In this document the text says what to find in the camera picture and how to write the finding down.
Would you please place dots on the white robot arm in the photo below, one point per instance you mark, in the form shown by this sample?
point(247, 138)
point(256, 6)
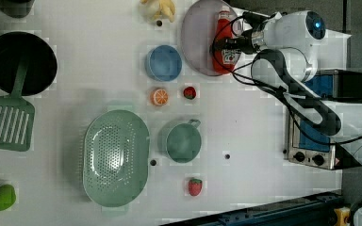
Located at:
point(286, 57)

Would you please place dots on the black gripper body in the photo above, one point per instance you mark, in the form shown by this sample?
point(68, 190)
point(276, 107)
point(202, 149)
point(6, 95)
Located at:
point(235, 46)

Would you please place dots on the red strawberry toy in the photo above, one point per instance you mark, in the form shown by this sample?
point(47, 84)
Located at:
point(195, 186)

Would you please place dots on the small red tomato toy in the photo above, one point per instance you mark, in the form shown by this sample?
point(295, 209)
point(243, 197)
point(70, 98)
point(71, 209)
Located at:
point(189, 93)

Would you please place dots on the green oval colander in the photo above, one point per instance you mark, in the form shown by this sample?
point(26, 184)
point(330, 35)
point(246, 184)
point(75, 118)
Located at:
point(116, 149)

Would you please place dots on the yellow toy banana bunch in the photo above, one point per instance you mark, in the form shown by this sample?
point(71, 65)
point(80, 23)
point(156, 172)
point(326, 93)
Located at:
point(156, 9)

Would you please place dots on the orange slice toy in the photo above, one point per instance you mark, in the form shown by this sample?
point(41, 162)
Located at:
point(159, 97)

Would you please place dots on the silver toaster oven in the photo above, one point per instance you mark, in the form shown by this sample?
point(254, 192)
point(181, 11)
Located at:
point(306, 146)

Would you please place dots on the red plush ketchup bottle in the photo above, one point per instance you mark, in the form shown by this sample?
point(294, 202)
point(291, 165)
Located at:
point(224, 56)

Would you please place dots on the green slotted spatula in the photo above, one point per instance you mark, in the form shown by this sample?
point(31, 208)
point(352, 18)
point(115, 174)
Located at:
point(16, 115)

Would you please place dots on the dark grey cup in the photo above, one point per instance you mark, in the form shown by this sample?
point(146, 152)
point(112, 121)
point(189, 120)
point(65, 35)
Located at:
point(16, 8)

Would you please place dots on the blue metal rail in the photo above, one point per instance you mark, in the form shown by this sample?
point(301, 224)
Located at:
point(313, 210)

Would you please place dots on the yellow red clamp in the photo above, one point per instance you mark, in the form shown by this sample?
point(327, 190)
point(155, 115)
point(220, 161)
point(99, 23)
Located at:
point(343, 216)

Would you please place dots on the blue bowl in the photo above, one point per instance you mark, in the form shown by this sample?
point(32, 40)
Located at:
point(163, 63)

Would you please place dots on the black frying pan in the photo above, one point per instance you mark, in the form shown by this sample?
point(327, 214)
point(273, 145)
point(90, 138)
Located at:
point(42, 64)

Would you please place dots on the grey round plate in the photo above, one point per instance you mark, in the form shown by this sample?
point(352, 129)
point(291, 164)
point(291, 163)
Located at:
point(198, 30)

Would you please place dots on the green cup with handle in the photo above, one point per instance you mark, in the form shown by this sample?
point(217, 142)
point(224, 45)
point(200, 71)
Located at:
point(180, 140)

